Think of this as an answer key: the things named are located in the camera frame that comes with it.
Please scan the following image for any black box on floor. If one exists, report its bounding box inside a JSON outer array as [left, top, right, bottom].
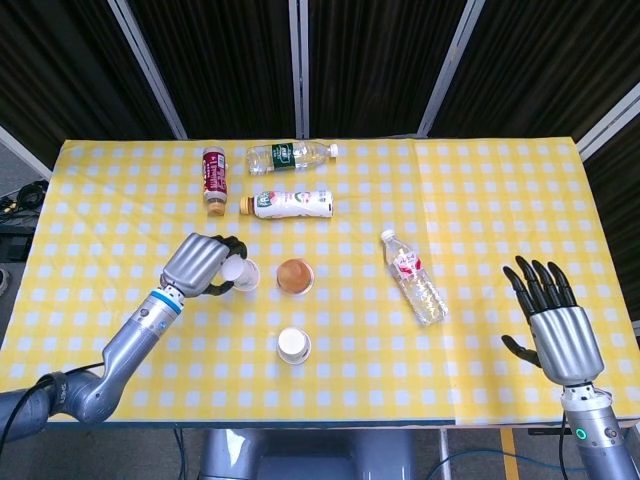
[[0, 224, 34, 261]]

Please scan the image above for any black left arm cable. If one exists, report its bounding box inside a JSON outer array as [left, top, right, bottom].
[[0, 362, 109, 451]]

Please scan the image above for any black cable bundle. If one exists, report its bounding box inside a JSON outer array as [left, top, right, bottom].
[[0, 179, 50, 216]]

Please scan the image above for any red label drink bottle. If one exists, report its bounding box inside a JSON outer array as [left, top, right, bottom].
[[201, 146, 231, 217]]

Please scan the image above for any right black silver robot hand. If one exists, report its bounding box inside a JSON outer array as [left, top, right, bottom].
[[501, 255, 605, 387]]

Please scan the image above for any orange brown cup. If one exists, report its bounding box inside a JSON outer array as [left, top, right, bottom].
[[275, 257, 316, 296]]

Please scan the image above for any clear bottle green label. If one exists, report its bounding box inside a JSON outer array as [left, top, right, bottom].
[[246, 141, 340, 176]]

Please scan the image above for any white paper cup green print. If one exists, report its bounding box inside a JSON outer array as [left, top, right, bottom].
[[221, 257, 261, 291]]

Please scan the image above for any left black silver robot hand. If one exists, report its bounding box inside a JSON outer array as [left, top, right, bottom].
[[159, 232, 249, 300]]

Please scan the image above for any white table leg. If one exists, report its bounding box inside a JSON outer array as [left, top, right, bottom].
[[438, 427, 453, 480]]

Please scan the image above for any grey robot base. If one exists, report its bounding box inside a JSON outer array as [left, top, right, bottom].
[[199, 428, 416, 480]]

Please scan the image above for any silver partition frame post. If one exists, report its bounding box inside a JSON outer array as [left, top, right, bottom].
[[288, 0, 312, 140], [416, 0, 486, 137], [107, 0, 189, 140], [577, 94, 640, 161], [0, 124, 54, 181]]

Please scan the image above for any blue floor cable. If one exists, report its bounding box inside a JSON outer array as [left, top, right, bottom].
[[427, 447, 586, 480], [172, 427, 201, 480]]

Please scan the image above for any dark partition panel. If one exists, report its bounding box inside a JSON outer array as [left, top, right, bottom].
[[582, 134, 640, 321], [429, 0, 640, 146], [0, 0, 174, 166], [307, 0, 471, 139], [127, 0, 301, 140]]

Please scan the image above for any clear bottle red label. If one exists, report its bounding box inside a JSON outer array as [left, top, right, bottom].
[[380, 229, 450, 327]]

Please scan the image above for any plain white paper cup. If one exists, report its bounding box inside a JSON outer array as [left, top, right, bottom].
[[277, 326, 311, 359]]

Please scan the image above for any yellow checked tablecloth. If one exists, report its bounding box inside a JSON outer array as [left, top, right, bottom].
[[0, 138, 640, 426]]

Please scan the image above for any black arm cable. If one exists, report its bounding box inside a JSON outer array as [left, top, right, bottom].
[[556, 409, 570, 480], [0, 362, 109, 451]]

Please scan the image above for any white drink bottle yellow cap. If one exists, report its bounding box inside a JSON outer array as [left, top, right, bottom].
[[239, 189, 335, 220]]

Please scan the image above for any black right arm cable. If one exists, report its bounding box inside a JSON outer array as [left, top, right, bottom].
[[556, 409, 570, 480]]

